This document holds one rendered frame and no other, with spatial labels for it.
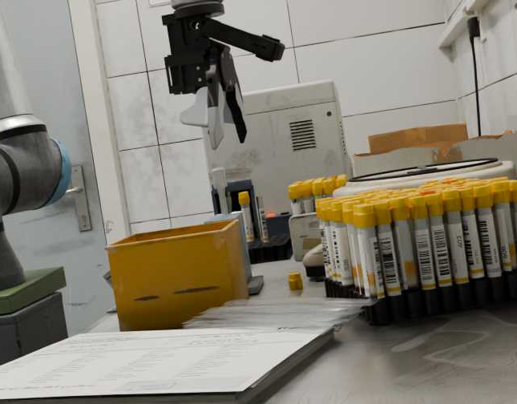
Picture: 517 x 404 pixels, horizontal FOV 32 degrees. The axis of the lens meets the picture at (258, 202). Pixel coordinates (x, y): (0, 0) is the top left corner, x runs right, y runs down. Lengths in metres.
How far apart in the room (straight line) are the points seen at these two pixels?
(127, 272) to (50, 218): 2.25
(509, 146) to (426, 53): 1.63
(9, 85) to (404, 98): 1.80
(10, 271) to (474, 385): 0.92
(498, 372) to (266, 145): 1.17
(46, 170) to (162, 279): 0.57
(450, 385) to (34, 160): 0.99
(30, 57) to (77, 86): 0.20
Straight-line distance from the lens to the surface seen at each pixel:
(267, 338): 0.78
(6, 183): 1.44
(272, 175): 1.76
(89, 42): 3.17
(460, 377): 0.64
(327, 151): 1.75
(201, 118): 1.21
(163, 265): 0.96
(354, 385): 0.65
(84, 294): 3.21
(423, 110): 3.07
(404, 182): 1.10
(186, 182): 3.13
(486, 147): 1.47
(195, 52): 1.24
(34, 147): 1.50
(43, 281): 1.46
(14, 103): 1.52
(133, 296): 0.97
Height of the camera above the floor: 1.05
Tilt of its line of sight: 3 degrees down
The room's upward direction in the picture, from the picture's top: 8 degrees counter-clockwise
